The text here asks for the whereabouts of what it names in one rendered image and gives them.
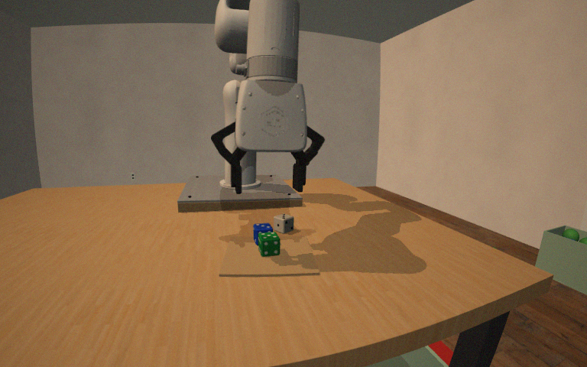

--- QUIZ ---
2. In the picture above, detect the tan flat mat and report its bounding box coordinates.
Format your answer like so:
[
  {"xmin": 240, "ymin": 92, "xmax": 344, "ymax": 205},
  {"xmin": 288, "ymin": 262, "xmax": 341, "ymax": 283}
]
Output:
[{"xmin": 219, "ymin": 235, "xmax": 319, "ymax": 277}]

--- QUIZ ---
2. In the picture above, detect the white die with black pips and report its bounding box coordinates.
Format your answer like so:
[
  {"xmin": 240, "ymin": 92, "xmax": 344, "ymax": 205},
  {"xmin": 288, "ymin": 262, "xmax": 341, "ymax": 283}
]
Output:
[{"xmin": 274, "ymin": 214, "xmax": 294, "ymax": 234}]

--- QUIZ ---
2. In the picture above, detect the blue die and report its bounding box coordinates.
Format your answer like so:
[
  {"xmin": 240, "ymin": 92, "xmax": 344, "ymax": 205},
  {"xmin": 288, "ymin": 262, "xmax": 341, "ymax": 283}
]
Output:
[{"xmin": 253, "ymin": 223, "xmax": 273, "ymax": 245}]

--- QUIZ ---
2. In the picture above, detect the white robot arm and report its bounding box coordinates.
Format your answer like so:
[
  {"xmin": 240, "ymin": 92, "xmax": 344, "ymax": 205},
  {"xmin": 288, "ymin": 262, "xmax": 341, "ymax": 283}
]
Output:
[{"xmin": 215, "ymin": 0, "xmax": 300, "ymax": 190}]

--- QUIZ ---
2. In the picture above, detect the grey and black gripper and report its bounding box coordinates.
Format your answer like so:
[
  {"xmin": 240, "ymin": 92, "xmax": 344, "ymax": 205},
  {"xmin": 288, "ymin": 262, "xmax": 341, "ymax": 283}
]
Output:
[{"xmin": 211, "ymin": 76, "xmax": 325, "ymax": 194}]

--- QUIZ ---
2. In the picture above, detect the green die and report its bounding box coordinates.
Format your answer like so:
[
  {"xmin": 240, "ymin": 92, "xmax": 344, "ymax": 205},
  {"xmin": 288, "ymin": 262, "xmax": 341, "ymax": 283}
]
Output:
[{"xmin": 258, "ymin": 232, "xmax": 280, "ymax": 257}]

